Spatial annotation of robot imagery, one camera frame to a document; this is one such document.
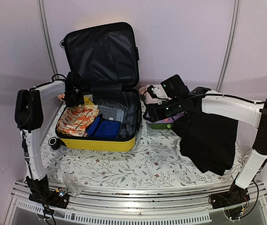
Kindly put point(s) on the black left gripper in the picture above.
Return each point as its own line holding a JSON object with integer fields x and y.
{"x": 80, "y": 101}

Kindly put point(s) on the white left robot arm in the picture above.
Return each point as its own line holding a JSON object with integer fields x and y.
{"x": 29, "y": 118}

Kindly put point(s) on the floral table mat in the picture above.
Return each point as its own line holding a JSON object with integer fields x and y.
{"x": 152, "y": 163}

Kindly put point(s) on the yellow cloth item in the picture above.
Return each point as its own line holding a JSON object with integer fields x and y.
{"x": 88, "y": 99}

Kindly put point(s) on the blue fabric pouch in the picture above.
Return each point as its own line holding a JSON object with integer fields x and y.
{"x": 103, "y": 128}

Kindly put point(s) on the clear plastic bottle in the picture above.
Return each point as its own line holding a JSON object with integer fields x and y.
{"x": 71, "y": 184}

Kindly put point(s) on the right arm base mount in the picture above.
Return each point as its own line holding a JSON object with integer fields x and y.
{"x": 235, "y": 195}

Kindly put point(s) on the orange floral cloth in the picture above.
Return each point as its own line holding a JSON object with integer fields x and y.
{"x": 74, "y": 120}

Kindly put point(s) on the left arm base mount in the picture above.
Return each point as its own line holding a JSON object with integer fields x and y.
{"x": 57, "y": 198}

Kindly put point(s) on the pink purple drawer box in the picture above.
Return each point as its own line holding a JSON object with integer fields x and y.
{"x": 153, "y": 94}

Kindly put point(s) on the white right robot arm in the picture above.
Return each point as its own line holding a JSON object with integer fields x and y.
{"x": 251, "y": 112}

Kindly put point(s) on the yellow Pikachu suitcase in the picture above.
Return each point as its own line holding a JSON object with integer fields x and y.
{"x": 106, "y": 57}

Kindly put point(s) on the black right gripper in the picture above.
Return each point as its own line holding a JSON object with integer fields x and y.
{"x": 155, "y": 114}

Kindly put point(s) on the green drawer box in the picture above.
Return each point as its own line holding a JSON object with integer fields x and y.
{"x": 161, "y": 126}

